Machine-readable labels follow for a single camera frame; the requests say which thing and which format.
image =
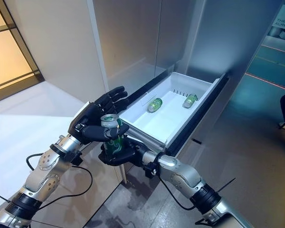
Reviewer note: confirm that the white tall cabinet panel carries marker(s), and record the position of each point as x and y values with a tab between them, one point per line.
61	47

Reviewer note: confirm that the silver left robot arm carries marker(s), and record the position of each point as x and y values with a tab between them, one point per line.
42	173

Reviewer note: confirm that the black framed glass partition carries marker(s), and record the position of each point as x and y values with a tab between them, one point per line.
7	47

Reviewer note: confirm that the stainless steel fridge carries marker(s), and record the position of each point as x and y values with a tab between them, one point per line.
133	35

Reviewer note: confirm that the grey tall side cabinet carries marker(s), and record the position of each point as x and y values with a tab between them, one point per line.
228	35

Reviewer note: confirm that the white fridge drawer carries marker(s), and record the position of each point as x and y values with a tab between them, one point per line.
168	111

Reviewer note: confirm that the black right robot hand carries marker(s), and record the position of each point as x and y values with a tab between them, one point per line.
131	153

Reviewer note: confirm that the white counter cabinet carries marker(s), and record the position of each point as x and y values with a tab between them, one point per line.
19	133

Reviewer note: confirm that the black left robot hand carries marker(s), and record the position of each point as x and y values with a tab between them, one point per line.
90	118

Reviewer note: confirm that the green drink can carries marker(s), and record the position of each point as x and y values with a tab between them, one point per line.
154	104
189	100
112	147

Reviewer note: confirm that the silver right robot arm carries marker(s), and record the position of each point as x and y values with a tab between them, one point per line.
185	178

